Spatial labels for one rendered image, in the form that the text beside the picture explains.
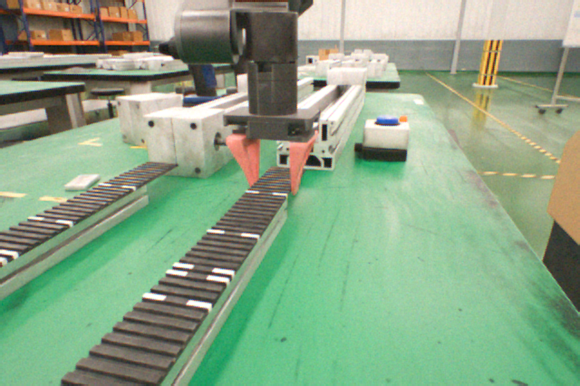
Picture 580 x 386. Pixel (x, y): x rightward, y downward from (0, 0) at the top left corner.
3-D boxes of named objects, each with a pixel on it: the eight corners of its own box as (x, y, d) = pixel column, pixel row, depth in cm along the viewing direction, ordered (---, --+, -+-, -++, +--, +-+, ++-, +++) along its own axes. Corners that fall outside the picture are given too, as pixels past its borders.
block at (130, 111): (154, 149, 75) (148, 101, 72) (122, 141, 81) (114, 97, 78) (193, 139, 83) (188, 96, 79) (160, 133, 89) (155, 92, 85)
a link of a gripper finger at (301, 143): (265, 180, 50) (263, 110, 47) (317, 185, 49) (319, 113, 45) (247, 199, 44) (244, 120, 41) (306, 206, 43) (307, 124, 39)
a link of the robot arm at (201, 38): (289, -65, 39) (292, 4, 47) (180, -63, 40) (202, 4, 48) (284, 22, 35) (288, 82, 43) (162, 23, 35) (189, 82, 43)
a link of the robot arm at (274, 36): (296, -2, 36) (299, 4, 41) (227, -1, 37) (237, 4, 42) (296, 72, 39) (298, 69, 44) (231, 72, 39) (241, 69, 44)
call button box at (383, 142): (406, 162, 67) (410, 127, 65) (352, 159, 69) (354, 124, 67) (404, 150, 74) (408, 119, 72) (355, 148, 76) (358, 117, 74)
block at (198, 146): (220, 179, 58) (216, 119, 55) (150, 173, 61) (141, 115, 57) (241, 163, 66) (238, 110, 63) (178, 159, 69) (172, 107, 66)
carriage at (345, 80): (362, 94, 112) (363, 71, 109) (326, 93, 114) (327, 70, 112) (365, 89, 126) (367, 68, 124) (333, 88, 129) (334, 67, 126)
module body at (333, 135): (333, 170, 62) (336, 120, 59) (276, 166, 65) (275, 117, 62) (364, 103, 135) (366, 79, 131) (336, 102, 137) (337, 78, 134)
